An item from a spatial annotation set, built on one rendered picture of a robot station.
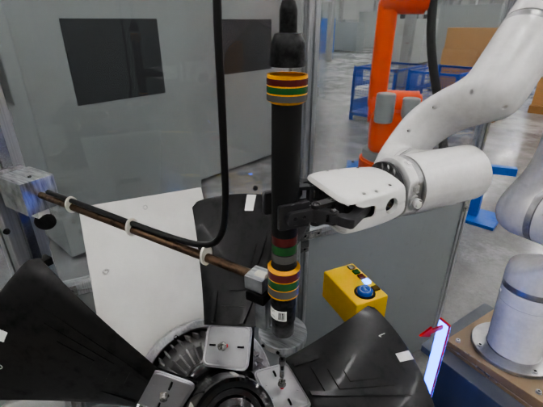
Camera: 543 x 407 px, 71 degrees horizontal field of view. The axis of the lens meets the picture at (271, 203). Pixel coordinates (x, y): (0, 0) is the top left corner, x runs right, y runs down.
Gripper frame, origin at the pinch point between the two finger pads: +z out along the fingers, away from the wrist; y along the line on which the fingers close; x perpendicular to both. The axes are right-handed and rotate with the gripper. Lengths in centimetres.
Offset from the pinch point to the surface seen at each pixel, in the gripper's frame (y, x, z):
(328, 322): 70, -101, -58
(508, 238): 137, -149, -286
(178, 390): 2.2, -27.3, 15.4
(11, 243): 54, -25, 43
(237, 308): 7.7, -20.6, 4.1
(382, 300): 21, -44, -39
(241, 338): 4.3, -23.6, 4.9
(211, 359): 5.9, -27.7, 9.4
